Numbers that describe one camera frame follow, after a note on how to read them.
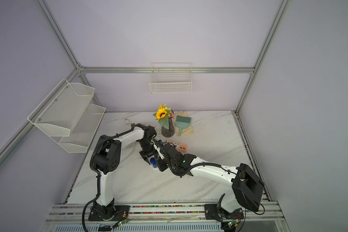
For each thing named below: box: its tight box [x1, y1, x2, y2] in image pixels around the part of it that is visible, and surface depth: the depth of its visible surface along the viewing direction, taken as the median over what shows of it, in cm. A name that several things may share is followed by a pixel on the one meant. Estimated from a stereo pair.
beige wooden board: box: [174, 110, 194, 137], surface depth 111 cm
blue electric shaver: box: [150, 157, 158, 171], surface depth 89 cm
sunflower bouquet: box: [152, 103, 175, 130], surface depth 88 cm
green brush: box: [174, 115, 191, 137], surface depth 114 cm
